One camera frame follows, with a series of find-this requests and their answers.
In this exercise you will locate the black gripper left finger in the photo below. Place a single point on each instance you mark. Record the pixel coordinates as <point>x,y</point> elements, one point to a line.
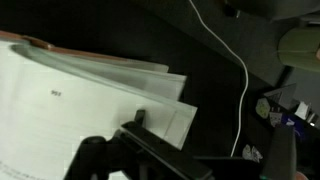
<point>150,150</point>

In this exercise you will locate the white and orange book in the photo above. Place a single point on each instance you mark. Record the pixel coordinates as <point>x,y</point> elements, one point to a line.
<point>66,110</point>

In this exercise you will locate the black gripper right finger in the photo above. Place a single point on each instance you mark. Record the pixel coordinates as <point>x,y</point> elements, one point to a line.
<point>281,156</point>

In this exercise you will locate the dark sticker-covered case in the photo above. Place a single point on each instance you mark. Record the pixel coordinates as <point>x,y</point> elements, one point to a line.
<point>276,110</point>

